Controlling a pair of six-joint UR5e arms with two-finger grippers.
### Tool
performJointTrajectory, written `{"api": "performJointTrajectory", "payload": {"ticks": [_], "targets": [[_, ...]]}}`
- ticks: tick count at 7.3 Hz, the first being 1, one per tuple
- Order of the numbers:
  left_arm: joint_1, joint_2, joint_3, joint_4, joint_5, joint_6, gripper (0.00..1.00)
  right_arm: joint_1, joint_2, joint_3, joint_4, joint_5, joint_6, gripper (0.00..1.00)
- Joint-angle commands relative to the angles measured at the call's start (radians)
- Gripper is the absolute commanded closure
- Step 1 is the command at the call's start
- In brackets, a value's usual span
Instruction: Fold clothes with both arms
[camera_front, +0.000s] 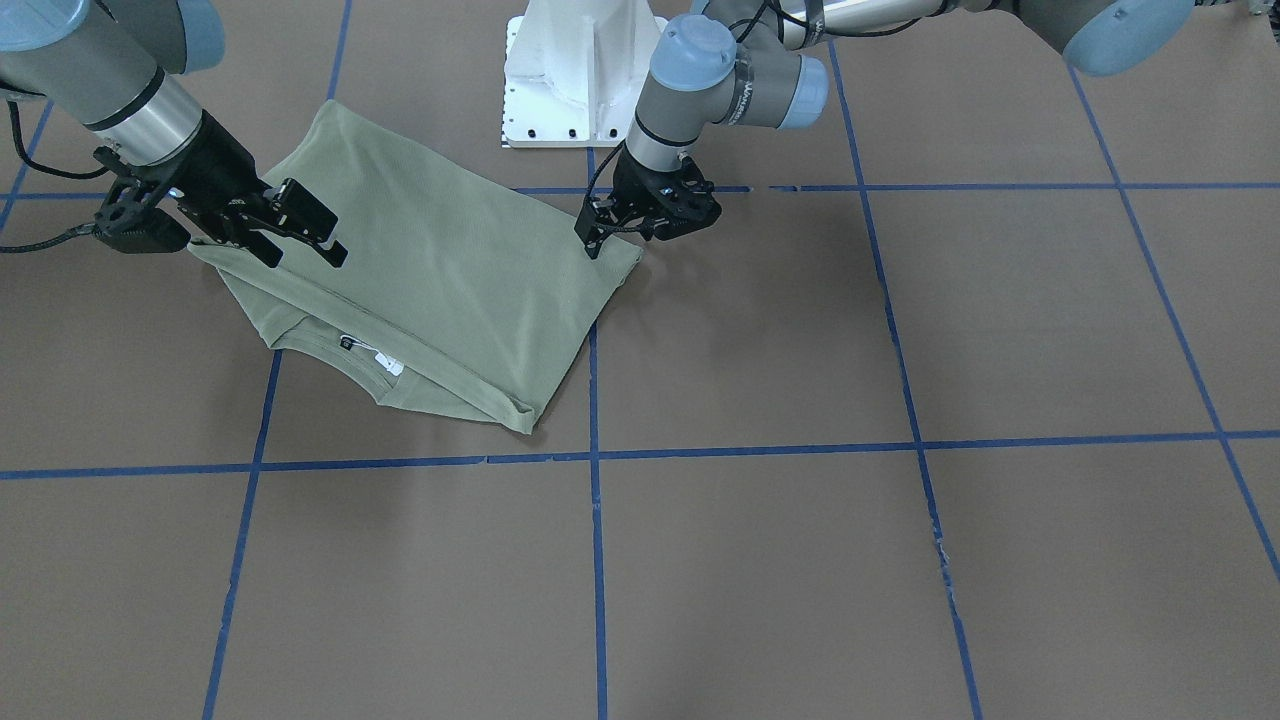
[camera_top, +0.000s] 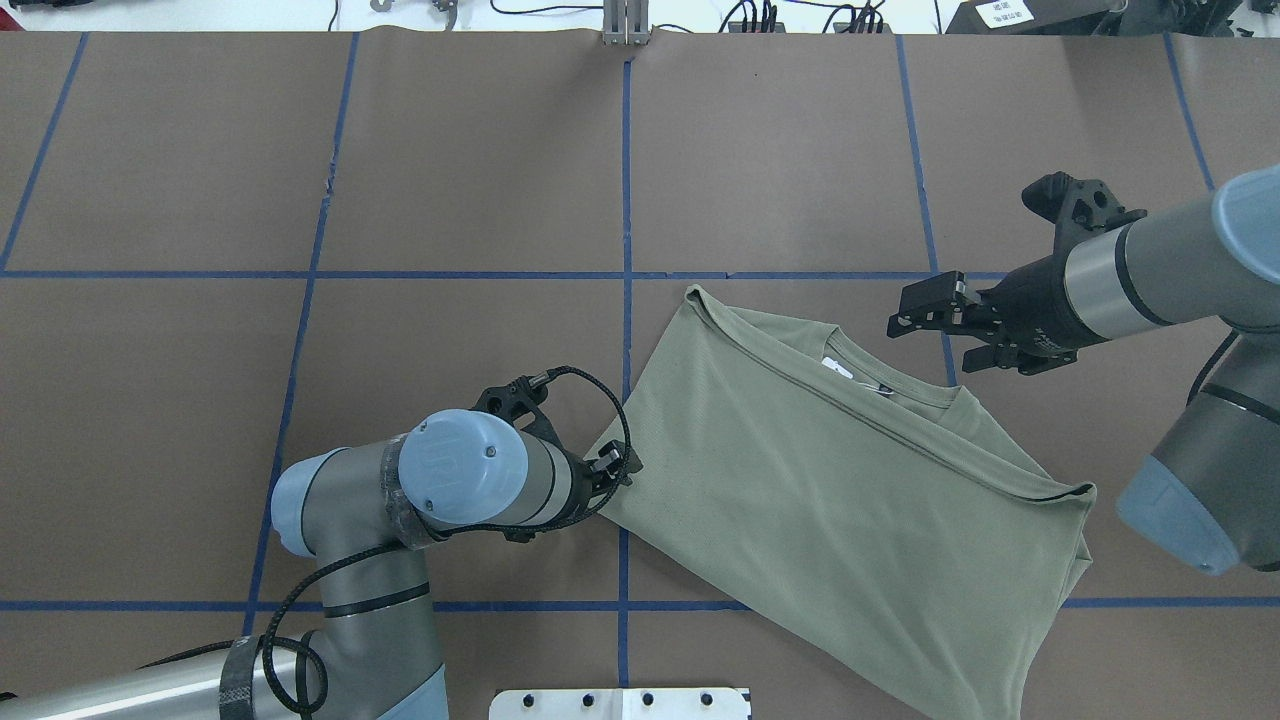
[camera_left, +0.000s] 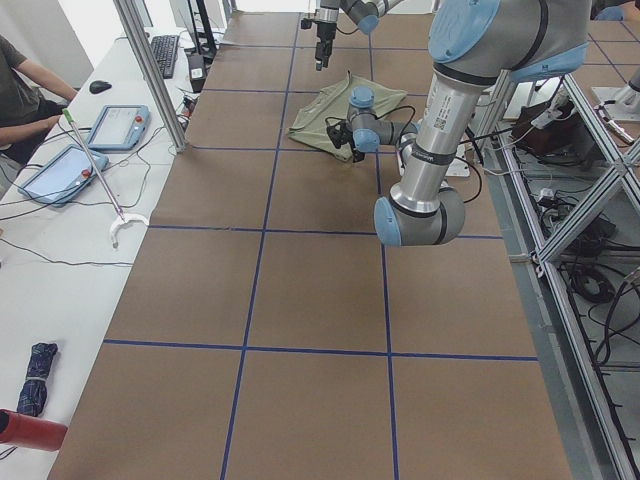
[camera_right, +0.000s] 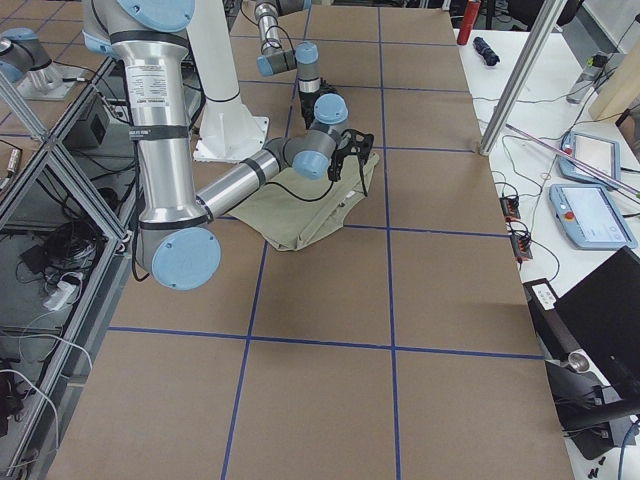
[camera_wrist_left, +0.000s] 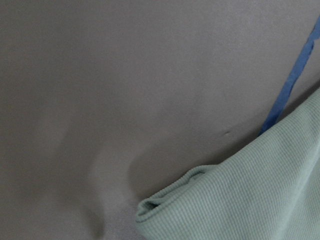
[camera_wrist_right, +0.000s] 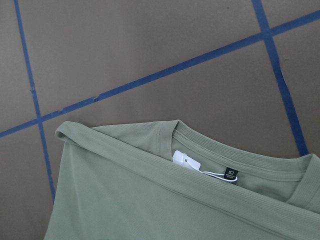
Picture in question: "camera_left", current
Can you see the black keyboard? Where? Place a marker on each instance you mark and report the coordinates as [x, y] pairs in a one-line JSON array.
[[164, 49]]

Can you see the near blue teach pendant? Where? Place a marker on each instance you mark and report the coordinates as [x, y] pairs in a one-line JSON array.
[[63, 177]]

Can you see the black computer mouse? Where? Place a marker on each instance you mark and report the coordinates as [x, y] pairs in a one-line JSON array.
[[99, 86]]

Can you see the black power adapter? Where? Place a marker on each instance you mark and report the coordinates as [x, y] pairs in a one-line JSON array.
[[197, 72]]

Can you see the olive green long-sleeve shirt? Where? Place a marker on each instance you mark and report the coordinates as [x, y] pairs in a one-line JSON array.
[[331, 104]]

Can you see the far blue teach pendant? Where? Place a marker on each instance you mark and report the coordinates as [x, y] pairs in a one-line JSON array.
[[118, 128]]

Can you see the red bottle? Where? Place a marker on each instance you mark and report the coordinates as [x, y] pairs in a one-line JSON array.
[[30, 432]]

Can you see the aluminium frame rail right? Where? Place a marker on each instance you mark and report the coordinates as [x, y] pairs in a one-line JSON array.
[[571, 187]]

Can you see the blue teach pendant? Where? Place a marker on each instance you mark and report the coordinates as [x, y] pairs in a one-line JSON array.
[[118, 128], [63, 177]]

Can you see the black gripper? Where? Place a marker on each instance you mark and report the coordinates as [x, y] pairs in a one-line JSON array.
[[346, 137], [321, 33]]

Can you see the folded dark blue umbrella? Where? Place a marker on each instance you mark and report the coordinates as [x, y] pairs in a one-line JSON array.
[[34, 393]]

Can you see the aluminium frame post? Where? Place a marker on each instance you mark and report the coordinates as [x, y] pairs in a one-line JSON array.
[[134, 30]]

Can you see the seated person in grey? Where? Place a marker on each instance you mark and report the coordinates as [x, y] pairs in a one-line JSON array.
[[27, 116]]

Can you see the white reacher grabber stick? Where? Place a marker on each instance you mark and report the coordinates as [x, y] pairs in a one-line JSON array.
[[123, 218]]

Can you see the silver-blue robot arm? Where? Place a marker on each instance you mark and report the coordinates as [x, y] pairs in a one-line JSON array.
[[532, 40], [364, 15]]

